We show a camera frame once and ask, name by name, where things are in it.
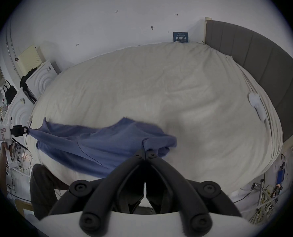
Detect grey padded headboard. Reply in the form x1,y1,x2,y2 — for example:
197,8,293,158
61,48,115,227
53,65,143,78
204,19,293,143

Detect cream ribbed box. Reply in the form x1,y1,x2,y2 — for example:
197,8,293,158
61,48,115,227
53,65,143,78
16,45,44,74

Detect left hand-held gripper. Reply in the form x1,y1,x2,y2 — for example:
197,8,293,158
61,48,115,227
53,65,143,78
0,124,30,168

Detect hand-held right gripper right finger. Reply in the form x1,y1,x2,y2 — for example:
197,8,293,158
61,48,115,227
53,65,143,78
145,150,242,234

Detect person's left hand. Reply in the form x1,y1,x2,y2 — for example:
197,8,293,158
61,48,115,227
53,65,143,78
1,142,13,163

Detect black bag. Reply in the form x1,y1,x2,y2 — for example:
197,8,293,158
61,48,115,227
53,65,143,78
3,80,19,103

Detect blue shirt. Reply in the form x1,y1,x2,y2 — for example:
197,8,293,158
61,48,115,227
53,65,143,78
28,117,178,179

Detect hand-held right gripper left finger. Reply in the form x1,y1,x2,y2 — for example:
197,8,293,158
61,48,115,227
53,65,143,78
49,148,146,233

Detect person's legs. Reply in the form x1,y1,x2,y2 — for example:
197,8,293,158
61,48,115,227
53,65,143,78
30,164,70,220

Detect tangle of cables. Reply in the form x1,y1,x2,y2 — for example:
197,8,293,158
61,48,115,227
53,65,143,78
248,179,285,225

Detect white hand controller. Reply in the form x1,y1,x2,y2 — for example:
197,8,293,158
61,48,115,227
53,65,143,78
249,91,267,121

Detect person's left forearm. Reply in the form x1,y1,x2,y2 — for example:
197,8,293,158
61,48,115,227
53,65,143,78
0,154,8,197

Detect blue wall sign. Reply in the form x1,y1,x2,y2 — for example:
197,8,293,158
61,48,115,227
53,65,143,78
173,31,189,43

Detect bed with beige sheet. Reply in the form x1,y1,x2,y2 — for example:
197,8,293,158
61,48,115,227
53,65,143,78
28,42,284,214

